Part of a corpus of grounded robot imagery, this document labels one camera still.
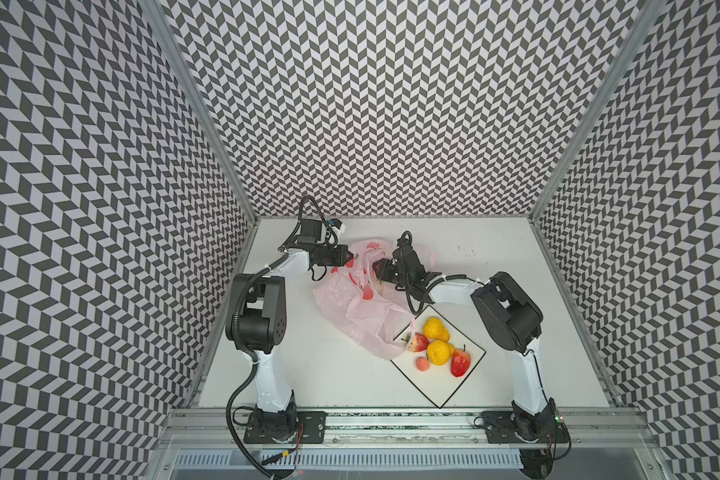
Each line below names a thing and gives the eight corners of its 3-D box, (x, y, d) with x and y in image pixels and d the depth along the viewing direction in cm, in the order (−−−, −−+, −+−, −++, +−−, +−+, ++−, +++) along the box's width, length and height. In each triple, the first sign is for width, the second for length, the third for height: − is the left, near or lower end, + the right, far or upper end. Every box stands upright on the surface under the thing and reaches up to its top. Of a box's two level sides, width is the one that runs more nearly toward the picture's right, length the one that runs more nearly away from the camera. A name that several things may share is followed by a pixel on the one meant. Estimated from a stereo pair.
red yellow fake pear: (451, 376, 81) (453, 373, 78) (447, 348, 86) (449, 344, 83) (470, 376, 81) (473, 373, 78) (465, 348, 86) (467, 344, 83)
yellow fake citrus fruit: (429, 366, 83) (431, 361, 79) (427, 345, 86) (429, 340, 83) (453, 366, 83) (456, 361, 79) (450, 345, 86) (452, 340, 83)
